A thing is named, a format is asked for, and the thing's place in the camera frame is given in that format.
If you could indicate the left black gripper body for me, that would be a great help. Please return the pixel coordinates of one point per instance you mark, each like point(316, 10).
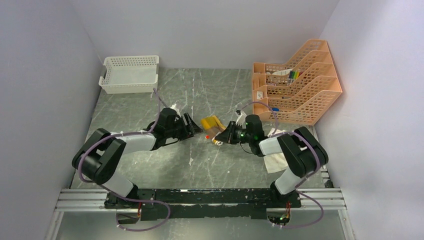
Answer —
point(180, 130)

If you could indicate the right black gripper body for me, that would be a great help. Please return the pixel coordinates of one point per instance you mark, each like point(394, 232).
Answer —
point(236, 133)

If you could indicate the white towel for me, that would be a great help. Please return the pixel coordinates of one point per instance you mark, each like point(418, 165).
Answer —
point(275, 163)

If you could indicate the yellow brown bear towel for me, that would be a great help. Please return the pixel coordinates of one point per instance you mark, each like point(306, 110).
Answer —
point(212, 127)

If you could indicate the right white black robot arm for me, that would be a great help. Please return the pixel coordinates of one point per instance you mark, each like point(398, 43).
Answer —
point(303, 153)

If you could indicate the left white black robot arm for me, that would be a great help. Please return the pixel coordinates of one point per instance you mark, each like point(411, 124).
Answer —
point(99, 157)

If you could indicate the orange plastic file organizer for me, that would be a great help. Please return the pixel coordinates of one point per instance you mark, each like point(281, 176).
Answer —
point(301, 101)

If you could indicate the white plastic basket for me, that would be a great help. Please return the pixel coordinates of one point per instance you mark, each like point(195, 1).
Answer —
point(129, 74)

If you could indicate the colourful pens in organizer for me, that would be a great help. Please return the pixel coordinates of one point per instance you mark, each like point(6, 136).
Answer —
point(294, 74)

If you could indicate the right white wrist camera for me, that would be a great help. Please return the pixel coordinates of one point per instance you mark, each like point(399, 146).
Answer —
point(241, 117)

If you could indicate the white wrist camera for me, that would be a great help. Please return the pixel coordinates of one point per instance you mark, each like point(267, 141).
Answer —
point(177, 110)
point(241, 117)

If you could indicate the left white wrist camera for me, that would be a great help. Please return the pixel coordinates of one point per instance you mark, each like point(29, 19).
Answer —
point(177, 110)

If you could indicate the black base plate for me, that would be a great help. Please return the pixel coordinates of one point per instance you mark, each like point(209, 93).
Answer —
point(203, 203)

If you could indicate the aluminium rail frame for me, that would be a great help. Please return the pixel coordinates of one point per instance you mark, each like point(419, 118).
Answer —
point(92, 200)

